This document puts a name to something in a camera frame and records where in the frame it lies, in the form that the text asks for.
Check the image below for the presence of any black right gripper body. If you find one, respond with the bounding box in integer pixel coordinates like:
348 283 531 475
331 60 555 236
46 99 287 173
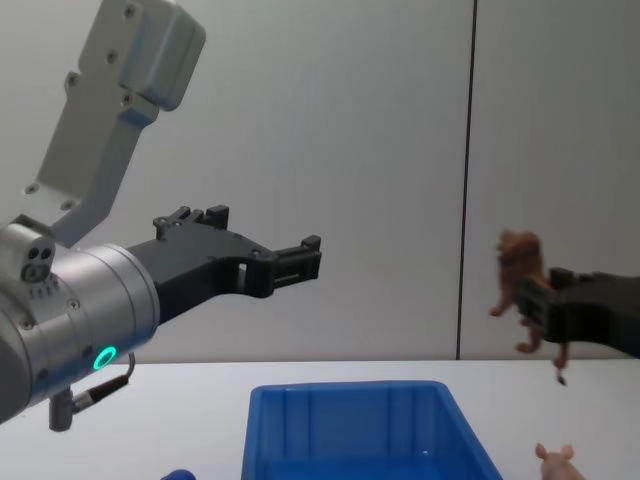
547 271 640 359

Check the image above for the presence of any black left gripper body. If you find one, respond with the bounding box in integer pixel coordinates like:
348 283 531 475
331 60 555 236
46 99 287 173
126 223 275 327

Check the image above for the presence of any brown toy lion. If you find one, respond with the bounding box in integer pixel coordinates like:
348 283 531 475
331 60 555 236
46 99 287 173
488 228 571 387

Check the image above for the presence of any pink toy pig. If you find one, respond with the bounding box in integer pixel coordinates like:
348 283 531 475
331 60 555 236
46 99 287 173
534 441 585 480

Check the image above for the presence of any blue plastic bin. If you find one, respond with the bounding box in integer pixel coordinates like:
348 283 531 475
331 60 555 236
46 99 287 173
240 379 507 480

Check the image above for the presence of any thin dark cable, silver plug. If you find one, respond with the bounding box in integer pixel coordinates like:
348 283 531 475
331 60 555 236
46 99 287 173
48 352 137 432

